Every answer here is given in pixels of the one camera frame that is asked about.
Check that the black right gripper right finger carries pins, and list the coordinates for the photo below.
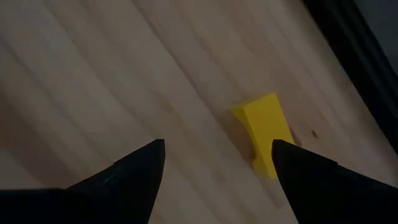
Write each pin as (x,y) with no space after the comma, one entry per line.
(335,196)

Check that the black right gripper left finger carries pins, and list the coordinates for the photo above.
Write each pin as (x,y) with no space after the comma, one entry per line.
(109,199)

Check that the large yellow block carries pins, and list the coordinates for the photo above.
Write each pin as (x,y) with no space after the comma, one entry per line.
(264,124)

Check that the black metal table frame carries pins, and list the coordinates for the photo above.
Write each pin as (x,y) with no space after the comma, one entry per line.
(357,56)

